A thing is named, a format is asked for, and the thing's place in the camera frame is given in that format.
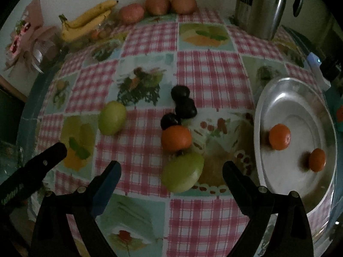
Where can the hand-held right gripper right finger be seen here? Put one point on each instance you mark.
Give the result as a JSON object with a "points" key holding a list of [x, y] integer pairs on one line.
{"points": [[233, 182]]}

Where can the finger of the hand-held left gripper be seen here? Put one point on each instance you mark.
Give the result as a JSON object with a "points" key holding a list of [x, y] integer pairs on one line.
{"points": [[49, 158]]}

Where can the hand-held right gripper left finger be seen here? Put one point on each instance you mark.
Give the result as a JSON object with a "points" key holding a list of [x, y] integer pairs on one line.
{"points": [[107, 190]]}

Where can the green round fruit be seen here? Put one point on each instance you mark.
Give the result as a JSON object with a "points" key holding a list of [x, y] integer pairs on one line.
{"points": [[182, 172], [112, 117]]}

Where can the orange tangerine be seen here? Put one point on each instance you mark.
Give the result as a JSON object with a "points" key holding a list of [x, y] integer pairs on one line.
{"points": [[317, 160], [280, 137], [176, 139]]}

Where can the dark purple plum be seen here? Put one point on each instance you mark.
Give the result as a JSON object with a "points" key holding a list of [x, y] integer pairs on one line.
{"points": [[169, 120], [180, 92], [186, 109]]}

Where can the round steel plate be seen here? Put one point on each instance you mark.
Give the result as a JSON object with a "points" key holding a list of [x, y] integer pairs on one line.
{"points": [[292, 107]]}

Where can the pink wrapped flower bouquet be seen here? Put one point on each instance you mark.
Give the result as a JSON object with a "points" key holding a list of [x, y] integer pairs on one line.
{"points": [[34, 40]]}

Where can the checked fruit print tablecloth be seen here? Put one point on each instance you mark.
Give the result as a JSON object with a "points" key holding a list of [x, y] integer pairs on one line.
{"points": [[203, 67]]}

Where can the yellow banana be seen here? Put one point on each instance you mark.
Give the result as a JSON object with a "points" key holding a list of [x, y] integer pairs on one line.
{"points": [[93, 12], [83, 28]]}

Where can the clear bag of small fruit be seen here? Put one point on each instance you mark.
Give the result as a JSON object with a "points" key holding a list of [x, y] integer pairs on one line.
{"points": [[102, 32]]}

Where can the white device with blue light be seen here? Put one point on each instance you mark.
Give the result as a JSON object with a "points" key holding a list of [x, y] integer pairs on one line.
{"points": [[315, 62]]}

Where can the black plug adapter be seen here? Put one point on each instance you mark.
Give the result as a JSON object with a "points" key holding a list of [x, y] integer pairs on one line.
{"points": [[332, 69]]}

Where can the red apple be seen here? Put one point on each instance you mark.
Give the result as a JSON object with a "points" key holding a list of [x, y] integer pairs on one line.
{"points": [[183, 4], [157, 4], [131, 13]]}

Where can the stainless steel kettle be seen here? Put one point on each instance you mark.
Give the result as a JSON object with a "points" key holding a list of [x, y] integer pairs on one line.
{"points": [[257, 5]]}

